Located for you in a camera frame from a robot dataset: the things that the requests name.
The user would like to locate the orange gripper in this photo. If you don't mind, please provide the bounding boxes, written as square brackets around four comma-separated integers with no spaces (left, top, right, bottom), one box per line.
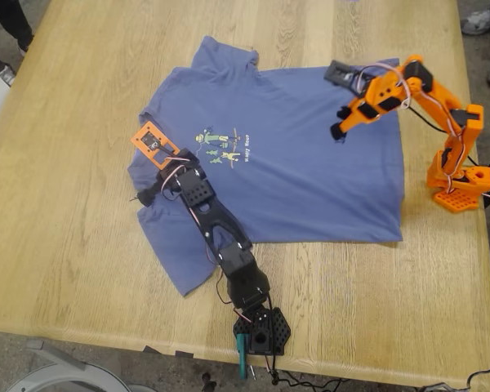
[329,72,412,142]

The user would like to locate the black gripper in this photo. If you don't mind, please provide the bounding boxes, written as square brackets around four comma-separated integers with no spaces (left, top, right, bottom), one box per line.
[136,153,207,207]

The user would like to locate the blue printed T-shirt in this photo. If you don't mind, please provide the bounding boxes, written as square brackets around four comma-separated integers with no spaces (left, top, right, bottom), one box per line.
[127,35,405,298]

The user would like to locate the teal table clamp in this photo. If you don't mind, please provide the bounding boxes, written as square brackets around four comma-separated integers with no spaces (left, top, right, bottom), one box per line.
[235,332,250,380]

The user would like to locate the grey white chair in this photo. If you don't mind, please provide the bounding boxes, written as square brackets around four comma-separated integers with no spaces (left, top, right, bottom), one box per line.
[6,338,156,392]

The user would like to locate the person's black trousers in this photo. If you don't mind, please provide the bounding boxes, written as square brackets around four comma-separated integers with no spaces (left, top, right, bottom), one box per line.
[0,0,34,74]

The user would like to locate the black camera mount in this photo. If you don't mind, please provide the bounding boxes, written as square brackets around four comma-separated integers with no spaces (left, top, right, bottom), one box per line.
[323,60,371,89]

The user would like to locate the orange camera mount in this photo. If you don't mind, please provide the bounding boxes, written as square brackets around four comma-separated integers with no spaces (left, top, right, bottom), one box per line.
[130,120,181,171]

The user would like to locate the black camera cable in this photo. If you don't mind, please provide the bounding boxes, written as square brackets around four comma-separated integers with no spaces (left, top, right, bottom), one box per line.
[266,300,346,392]

